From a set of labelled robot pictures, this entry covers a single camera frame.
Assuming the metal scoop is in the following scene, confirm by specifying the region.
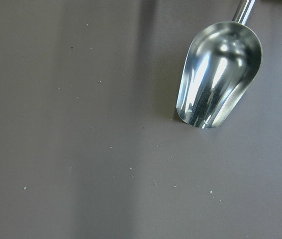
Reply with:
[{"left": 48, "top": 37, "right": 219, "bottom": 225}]
[{"left": 176, "top": 0, "right": 262, "bottom": 129}]

